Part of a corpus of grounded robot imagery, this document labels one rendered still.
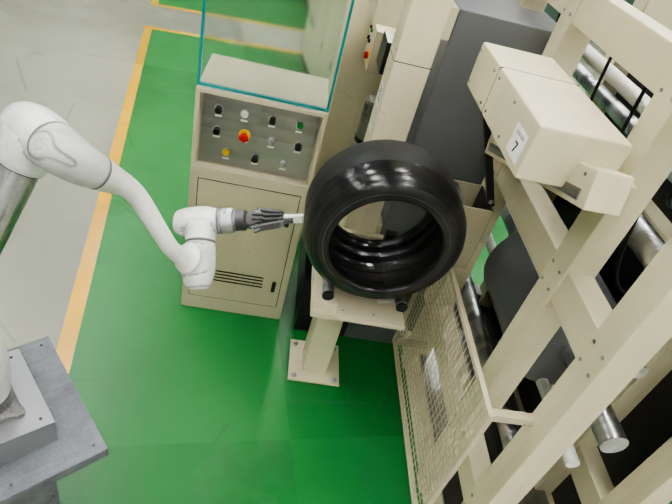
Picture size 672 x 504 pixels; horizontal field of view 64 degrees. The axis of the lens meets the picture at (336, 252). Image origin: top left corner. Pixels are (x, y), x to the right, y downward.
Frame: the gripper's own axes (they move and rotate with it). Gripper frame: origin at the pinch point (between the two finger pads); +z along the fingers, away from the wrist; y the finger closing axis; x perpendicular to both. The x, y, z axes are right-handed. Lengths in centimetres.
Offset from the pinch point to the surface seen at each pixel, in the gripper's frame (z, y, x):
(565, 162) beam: 72, -36, -40
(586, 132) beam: 76, -34, -47
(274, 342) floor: -21, 43, 112
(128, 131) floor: -147, 235, 78
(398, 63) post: 37, 26, -43
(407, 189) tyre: 37.1, -11.3, -17.6
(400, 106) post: 38, 26, -28
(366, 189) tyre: 24.4, -11.2, -18.0
